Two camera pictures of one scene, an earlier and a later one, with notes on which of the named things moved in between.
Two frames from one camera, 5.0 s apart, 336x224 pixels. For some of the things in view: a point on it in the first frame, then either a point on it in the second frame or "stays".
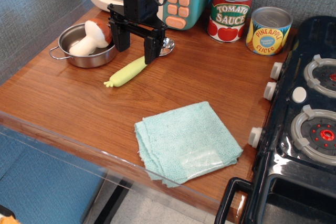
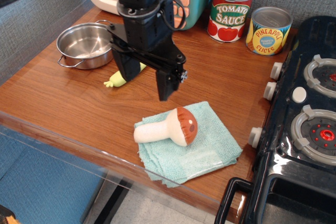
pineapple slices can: (268, 30) stays
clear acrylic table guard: (46, 177) stays
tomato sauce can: (230, 10) stays
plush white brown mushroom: (98, 35) -> (179, 126)
